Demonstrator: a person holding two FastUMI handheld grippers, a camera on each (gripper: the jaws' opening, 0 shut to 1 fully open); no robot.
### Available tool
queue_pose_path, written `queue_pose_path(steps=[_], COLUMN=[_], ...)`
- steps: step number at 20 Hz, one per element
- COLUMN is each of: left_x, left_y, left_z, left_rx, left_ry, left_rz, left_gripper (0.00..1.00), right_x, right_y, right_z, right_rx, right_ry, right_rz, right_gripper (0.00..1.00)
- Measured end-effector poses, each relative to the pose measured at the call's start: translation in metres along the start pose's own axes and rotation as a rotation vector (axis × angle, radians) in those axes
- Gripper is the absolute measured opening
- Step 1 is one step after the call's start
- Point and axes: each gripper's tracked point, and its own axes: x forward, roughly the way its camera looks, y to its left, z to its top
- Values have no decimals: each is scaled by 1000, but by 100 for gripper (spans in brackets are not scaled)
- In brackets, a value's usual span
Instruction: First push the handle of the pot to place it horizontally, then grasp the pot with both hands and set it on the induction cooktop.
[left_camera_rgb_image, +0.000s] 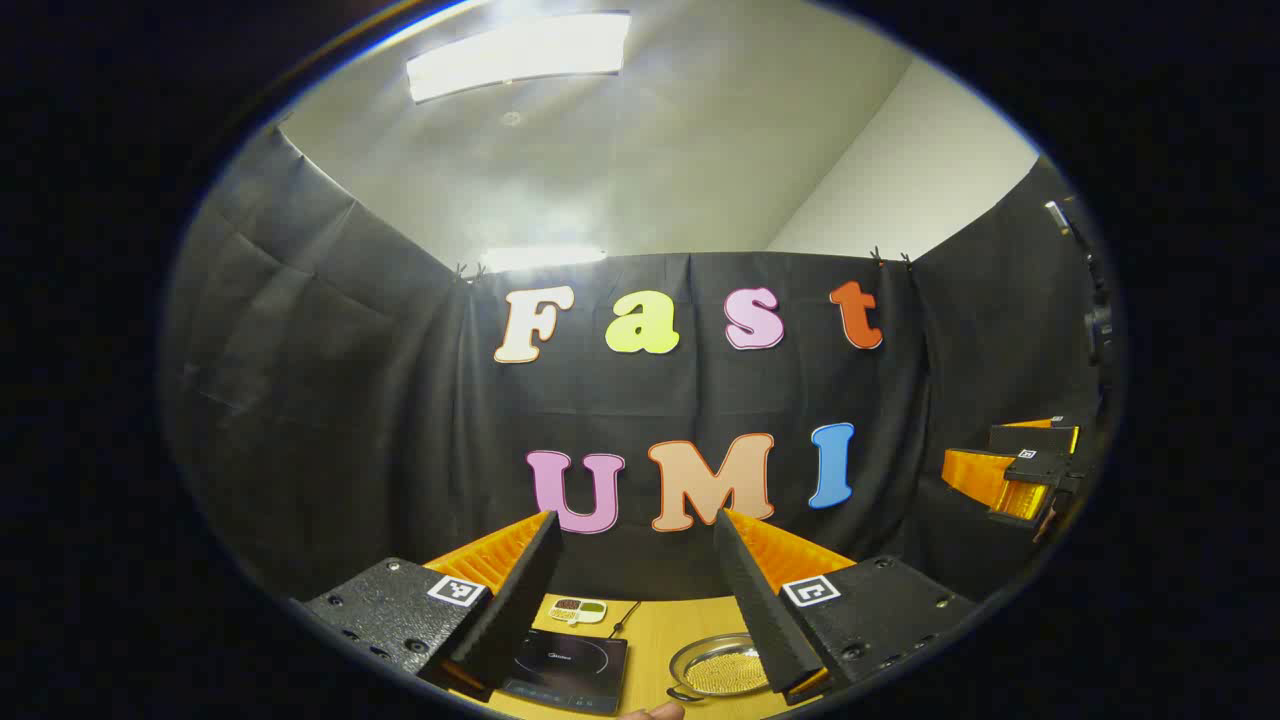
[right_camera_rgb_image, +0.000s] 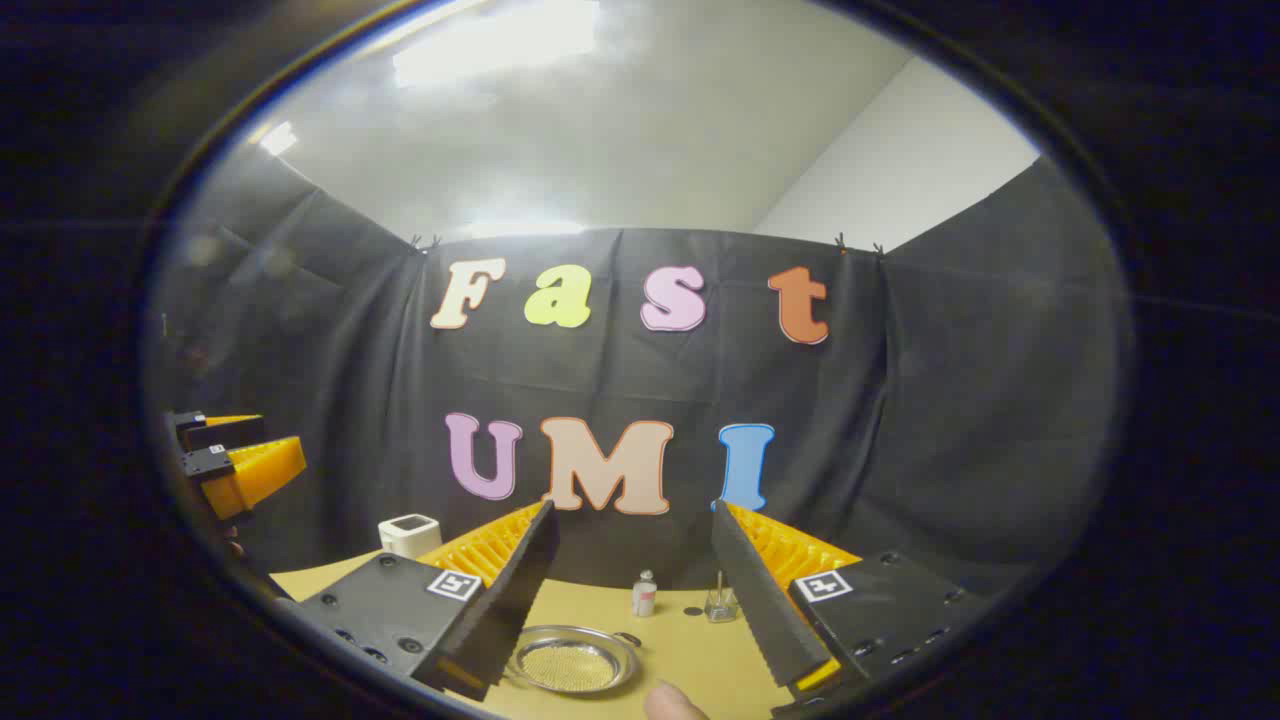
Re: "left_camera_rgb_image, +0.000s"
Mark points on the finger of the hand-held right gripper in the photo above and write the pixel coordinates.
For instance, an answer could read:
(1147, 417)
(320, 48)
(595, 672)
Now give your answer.
(1030, 438)
(1035, 466)

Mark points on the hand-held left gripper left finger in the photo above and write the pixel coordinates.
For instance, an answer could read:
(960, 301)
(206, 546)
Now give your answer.
(515, 615)

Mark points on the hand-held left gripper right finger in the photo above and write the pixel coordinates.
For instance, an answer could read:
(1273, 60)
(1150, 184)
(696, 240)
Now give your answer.
(765, 620)

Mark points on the black induction cooktop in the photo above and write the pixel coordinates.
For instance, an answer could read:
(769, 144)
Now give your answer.
(570, 665)

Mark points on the white divided seasoning dish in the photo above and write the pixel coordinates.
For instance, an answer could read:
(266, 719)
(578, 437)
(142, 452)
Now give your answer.
(578, 609)

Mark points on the pile of yellow soybeans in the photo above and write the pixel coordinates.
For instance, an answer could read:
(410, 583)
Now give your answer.
(725, 672)

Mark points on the black backdrop cloth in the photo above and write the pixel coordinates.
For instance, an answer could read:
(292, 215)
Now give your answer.
(350, 400)

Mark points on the small ceiling light panel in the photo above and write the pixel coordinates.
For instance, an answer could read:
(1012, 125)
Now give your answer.
(540, 257)

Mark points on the large ceiling light panel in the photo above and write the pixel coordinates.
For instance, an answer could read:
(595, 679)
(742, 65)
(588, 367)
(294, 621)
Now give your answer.
(520, 55)

